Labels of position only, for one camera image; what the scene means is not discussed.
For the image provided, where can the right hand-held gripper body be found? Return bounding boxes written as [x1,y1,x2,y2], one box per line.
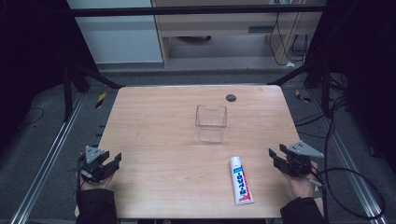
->
[275,140,325,178]

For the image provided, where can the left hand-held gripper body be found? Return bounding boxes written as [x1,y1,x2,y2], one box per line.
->
[78,145,112,184]

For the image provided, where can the white toothpaste tube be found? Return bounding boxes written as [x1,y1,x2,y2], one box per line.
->
[229,156,255,206]

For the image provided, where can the clear plastic container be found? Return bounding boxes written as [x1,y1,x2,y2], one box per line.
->
[194,105,228,144]

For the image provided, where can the person's left hand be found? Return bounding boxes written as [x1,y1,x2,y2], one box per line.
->
[76,171,115,191]

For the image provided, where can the person's right hand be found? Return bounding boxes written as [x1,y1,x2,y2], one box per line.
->
[280,161,320,200]

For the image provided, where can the grey plug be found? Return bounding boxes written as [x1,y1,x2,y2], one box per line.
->
[307,178,327,189]

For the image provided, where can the yellow black tape strip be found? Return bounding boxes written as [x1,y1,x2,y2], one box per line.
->
[294,89,312,104]
[94,91,107,109]

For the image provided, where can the black metal stand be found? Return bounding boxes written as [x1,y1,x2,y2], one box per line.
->
[267,54,347,119]
[60,60,125,123]

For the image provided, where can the white cabinet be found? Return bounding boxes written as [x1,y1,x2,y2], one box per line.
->
[66,0,164,65]

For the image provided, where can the black crossbar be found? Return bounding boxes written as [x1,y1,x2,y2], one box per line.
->
[66,4,328,19]

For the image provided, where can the long black cable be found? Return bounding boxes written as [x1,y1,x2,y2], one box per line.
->
[322,96,347,224]

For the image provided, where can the aluminium floor rail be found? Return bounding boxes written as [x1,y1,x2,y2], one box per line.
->
[8,92,87,224]
[309,91,389,224]

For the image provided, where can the looped black cable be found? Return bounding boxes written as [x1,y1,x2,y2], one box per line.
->
[310,167,387,220]

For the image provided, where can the thin black floor cable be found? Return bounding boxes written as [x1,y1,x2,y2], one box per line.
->
[19,106,46,128]

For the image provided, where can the hanging black cables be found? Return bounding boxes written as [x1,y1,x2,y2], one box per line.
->
[268,11,312,67]

